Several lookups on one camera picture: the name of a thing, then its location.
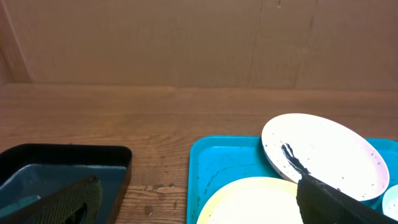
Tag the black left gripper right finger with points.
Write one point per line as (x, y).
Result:
(320, 203)

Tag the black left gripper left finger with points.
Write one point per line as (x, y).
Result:
(77, 203)

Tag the yellow plate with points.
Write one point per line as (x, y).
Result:
(251, 200)

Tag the white pink plate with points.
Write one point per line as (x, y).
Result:
(330, 152)

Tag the black water tray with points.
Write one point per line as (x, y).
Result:
(30, 172)

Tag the blue serving tray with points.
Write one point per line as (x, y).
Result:
(218, 160)

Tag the light blue plate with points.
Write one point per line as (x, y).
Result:
(390, 203)

